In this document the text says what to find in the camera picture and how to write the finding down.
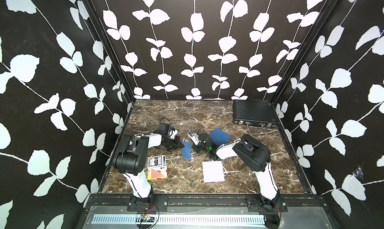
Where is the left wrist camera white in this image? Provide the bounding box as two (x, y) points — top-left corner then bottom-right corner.
(168, 128), (178, 140)

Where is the yellow red card box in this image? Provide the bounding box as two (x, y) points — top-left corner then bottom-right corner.
(147, 165), (168, 181)

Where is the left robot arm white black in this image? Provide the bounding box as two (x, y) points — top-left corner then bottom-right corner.
(112, 123), (184, 204)

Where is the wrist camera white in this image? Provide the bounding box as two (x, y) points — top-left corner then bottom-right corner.
(188, 130), (200, 146)
(168, 128), (178, 140)

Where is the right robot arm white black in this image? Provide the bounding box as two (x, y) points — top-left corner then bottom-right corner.
(188, 130), (279, 212)

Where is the white square paper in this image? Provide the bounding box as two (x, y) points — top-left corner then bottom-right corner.
(203, 161), (225, 183)

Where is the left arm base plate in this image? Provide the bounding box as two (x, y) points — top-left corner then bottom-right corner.
(127, 195), (169, 213)

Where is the white perforated strip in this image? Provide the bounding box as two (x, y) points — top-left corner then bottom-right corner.
(91, 214), (265, 227)

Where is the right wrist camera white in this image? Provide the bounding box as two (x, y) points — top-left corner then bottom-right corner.
(188, 130), (200, 146)

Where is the small green circuit board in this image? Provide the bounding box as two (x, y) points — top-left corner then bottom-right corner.
(140, 215), (155, 224)

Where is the blue square paper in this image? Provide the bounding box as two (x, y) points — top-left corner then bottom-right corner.
(182, 142), (191, 159)
(210, 128), (230, 145)

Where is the black case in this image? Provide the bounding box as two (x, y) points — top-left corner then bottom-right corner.
(233, 100), (277, 128)

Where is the blue white poker card box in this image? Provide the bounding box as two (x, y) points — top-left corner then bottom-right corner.
(148, 155), (166, 168)

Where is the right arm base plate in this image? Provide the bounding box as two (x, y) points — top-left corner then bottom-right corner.
(246, 194), (288, 215)

